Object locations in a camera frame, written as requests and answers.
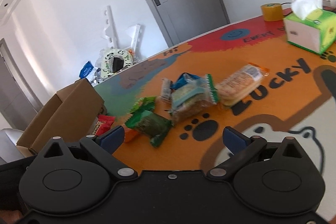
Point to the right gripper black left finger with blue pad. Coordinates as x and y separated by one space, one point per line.
101 149

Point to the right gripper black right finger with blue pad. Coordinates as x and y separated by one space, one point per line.
244 150

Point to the red snack packet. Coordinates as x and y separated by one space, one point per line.
103 124

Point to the green snack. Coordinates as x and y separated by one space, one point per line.
144 120

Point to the seaweed cracker pack blue band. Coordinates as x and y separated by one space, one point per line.
192 98

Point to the small orange candy packet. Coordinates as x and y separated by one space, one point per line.
130 134

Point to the brown cardboard box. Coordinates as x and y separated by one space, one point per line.
70 113

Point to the colourful cat table mat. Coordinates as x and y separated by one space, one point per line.
296 99

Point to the orange biscuit pack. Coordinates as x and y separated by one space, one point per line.
240 84

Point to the blue plastic bag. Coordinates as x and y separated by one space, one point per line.
86 70

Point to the small clear cookie packet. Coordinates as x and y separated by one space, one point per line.
165 94

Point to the blue small snack packet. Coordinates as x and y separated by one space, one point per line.
182 80

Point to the grey side door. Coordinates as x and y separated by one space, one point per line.
19 104

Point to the white plastic shelf part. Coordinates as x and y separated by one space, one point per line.
109 31

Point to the white slanted plastic board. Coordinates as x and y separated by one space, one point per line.
135 33

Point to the green tissue box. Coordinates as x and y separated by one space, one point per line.
309 26

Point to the yellow tape roll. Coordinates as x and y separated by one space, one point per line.
272 12

